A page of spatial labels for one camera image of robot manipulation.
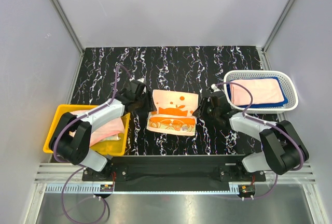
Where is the white perforated plastic basket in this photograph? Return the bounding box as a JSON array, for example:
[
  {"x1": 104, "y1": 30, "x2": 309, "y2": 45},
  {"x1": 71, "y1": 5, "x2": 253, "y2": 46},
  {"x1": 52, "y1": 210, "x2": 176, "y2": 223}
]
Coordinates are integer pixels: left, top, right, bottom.
[{"x1": 224, "y1": 70, "x2": 298, "y2": 114}]

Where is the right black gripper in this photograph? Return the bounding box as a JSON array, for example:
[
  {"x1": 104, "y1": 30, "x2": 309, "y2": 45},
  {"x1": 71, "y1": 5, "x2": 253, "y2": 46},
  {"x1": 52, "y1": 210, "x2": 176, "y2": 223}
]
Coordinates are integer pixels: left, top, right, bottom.
[{"x1": 192, "y1": 97, "x2": 219, "y2": 122}]

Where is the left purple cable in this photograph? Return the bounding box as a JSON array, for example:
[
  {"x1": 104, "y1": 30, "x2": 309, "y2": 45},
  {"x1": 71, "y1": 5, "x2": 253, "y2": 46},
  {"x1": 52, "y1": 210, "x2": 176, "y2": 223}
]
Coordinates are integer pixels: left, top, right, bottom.
[{"x1": 50, "y1": 64, "x2": 110, "y2": 224}]

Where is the pink folded towel in basket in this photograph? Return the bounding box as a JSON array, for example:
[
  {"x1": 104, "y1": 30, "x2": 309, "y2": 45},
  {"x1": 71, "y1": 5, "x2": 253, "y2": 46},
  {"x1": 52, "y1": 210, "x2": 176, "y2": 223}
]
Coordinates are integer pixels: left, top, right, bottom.
[{"x1": 229, "y1": 78, "x2": 284, "y2": 105}]

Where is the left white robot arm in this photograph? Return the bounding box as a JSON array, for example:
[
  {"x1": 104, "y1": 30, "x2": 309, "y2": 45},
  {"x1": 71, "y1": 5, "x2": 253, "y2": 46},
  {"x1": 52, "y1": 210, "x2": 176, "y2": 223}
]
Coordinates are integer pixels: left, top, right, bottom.
[{"x1": 48, "y1": 78, "x2": 155, "y2": 180}]

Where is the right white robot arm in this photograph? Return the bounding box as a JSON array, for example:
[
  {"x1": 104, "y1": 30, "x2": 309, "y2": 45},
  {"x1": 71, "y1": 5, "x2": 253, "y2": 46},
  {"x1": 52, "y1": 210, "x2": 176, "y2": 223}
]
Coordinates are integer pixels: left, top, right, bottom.
[{"x1": 193, "y1": 91, "x2": 309, "y2": 181}]

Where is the orange fox pattern towel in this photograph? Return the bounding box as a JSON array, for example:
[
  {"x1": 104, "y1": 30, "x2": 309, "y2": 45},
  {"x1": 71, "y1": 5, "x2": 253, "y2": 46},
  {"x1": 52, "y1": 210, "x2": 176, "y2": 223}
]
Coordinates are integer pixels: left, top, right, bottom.
[{"x1": 146, "y1": 90, "x2": 199, "y2": 136}]

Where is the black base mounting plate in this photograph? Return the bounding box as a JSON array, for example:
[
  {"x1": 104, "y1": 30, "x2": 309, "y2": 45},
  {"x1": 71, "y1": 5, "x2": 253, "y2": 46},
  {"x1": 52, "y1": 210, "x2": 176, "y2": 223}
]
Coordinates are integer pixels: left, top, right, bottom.
[{"x1": 82, "y1": 155, "x2": 266, "y2": 194}]

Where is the slotted white cable duct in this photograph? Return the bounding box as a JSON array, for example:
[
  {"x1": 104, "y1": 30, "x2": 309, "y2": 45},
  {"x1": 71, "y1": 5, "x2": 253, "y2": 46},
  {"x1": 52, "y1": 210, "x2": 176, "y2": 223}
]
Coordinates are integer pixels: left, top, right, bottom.
[{"x1": 45, "y1": 184, "x2": 114, "y2": 194}]

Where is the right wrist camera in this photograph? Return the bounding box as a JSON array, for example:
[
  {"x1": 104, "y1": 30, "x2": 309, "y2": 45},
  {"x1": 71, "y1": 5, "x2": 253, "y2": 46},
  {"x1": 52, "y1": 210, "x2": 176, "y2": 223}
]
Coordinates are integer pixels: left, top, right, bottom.
[{"x1": 211, "y1": 84, "x2": 220, "y2": 92}]

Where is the yellow plastic tray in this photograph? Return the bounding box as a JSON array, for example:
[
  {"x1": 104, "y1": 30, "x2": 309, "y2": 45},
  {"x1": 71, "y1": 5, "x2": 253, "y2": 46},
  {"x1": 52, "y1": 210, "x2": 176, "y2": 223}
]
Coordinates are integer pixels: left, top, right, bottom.
[{"x1": 43, "y1": 104, "x2": 130, "y2": 156}]

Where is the pink patterned towel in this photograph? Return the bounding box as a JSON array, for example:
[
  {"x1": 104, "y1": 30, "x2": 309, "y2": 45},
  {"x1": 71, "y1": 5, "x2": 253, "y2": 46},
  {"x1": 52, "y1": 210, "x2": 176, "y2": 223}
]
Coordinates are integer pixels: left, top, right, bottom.
[{"x1": 67, "y1": 109, "x2": 125, "y2": 148}]

